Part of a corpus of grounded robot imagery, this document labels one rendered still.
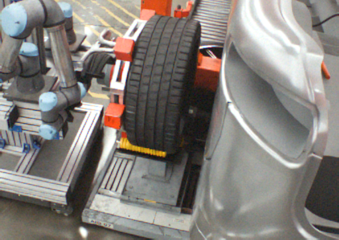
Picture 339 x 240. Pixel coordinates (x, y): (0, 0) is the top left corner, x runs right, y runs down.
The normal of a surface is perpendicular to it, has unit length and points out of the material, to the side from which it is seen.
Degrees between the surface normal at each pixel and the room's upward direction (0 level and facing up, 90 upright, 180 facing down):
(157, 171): 90
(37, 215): 0
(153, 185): 0
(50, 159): 0
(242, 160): 89
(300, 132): 14
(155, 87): 60
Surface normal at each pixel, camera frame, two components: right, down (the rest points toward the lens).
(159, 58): -0.06, -0.24
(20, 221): 0.09, -0.78
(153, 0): -0.19, 0.59
